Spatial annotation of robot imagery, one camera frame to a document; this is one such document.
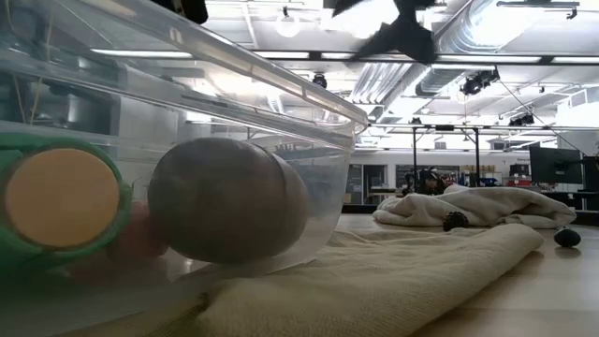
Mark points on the tan cloth napkin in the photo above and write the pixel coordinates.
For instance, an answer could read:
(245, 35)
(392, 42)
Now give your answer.
(374, 281)

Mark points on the black computer monitor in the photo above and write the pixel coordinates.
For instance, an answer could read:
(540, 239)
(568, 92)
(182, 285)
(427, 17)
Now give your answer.
(592, 173)
(555, 165)

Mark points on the silver ventilation duct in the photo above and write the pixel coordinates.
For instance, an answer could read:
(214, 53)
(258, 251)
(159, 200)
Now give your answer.
(454, 37)

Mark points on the pink toy fruit piece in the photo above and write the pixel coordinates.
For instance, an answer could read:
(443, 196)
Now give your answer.
(138, 238)

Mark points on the round ceiling lamp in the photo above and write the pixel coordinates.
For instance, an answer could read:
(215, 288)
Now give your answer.
(287, 23)

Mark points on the dark toy blackberry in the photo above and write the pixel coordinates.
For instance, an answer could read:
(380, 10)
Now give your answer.
(455, 221)

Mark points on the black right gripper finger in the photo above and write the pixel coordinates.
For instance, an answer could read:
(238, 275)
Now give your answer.
(341, 4)
(388, 44)

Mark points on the clear plastic tupperware container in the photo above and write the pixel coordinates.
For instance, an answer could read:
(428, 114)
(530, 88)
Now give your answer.
(327, 187)

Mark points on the black background rig frame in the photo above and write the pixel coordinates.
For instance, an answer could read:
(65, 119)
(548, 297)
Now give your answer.
(414, 154)

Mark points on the small dark toy blueberry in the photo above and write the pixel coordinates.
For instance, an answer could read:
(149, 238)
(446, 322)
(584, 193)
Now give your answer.
(567, 237)

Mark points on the overhead beam with light strips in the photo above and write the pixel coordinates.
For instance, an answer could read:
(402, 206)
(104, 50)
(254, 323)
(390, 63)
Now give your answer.
(327, 55)

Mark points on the black overhead camera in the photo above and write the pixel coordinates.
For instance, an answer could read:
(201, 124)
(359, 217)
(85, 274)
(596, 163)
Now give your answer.
(319, 80)

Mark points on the black ceiling spotlight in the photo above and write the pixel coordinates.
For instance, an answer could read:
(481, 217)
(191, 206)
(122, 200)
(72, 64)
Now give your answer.
(521, 120)
(478, 82)

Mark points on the white checked towel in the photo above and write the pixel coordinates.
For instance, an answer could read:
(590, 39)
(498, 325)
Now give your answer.
(477, 206)

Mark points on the brown toy kiwi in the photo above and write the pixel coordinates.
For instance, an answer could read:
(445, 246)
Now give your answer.
(224, 199)

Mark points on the green husked toy corn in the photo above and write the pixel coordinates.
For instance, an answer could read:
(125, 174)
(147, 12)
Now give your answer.
(61, 196)

